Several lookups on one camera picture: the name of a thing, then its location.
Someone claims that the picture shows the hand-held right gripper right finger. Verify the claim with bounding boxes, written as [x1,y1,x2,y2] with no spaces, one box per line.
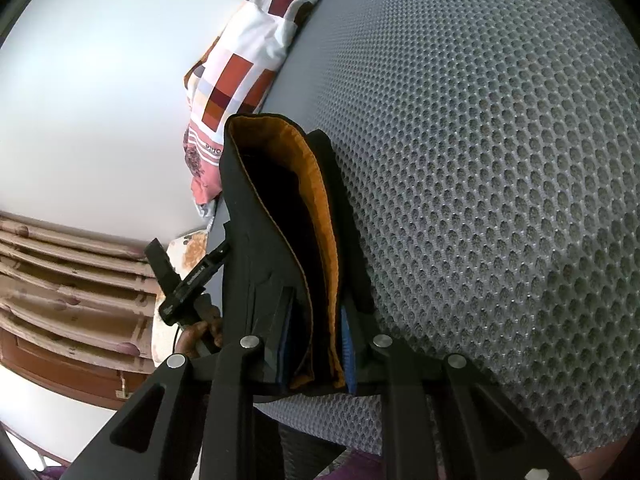
[340,305,581,480]

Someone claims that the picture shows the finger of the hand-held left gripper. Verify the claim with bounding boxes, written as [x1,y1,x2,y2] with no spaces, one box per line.
[204,240,234,271]
[145,238,176,293]

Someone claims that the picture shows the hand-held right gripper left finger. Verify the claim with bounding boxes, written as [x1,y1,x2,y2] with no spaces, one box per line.
[70,285,301,480]

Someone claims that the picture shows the black pants with orange lining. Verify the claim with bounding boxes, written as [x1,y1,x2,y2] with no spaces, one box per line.
[220,112,381,403]

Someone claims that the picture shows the person's left hand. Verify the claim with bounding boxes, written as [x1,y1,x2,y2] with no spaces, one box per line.
[175,305,226,361]

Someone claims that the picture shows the floral pillow with orange roses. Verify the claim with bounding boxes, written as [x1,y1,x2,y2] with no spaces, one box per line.
[150,230,223,366]

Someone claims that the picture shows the beige patterned curtain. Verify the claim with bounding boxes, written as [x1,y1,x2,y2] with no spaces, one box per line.
[0,210,211,373]

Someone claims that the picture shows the purple cloth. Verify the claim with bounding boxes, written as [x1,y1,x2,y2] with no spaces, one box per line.
[285,450,396,480]

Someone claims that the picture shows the brown wooden door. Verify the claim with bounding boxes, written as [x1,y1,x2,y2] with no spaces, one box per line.
[0,327,156,403]

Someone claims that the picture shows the pink checked blanket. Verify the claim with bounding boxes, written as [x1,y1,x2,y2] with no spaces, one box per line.
[181,0,351,218]

